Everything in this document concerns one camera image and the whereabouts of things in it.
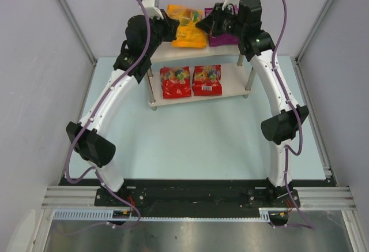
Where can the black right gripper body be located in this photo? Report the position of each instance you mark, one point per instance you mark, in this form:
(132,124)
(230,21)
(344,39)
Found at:
(215,21)

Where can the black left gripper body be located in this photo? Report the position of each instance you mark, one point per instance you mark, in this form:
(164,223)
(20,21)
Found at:
(168,25)

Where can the orange candy bag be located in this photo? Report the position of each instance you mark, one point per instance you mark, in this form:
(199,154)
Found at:
(188,35)

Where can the purple candy bag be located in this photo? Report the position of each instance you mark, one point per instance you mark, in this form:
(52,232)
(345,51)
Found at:
(220,40)

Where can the red candy bag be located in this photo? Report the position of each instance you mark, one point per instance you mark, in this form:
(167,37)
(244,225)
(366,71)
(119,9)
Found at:
(206,80)
(175,82)

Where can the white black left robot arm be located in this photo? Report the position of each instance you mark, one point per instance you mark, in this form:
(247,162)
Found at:
(88,136)

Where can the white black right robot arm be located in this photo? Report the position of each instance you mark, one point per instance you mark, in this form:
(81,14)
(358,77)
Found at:
(257,46)

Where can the beige two-tier shelf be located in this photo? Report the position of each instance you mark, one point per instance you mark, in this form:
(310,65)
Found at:
(236,79)

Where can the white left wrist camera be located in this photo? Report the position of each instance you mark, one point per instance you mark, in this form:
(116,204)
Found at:
(152,8)

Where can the aluminium left corner post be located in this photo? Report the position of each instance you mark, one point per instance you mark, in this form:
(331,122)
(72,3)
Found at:
(76,29)

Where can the aluminium corner post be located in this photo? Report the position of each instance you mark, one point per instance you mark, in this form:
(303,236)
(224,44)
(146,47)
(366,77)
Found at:
(314,29)
(76,29)

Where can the aluminium right corner post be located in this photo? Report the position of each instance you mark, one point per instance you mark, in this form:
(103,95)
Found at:
(314,29)

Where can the aluminium right side rail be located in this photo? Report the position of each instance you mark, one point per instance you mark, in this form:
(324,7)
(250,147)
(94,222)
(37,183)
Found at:
(340,197)

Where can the white slotted cable duct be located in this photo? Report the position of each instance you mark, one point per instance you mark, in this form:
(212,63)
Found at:
(120,215)

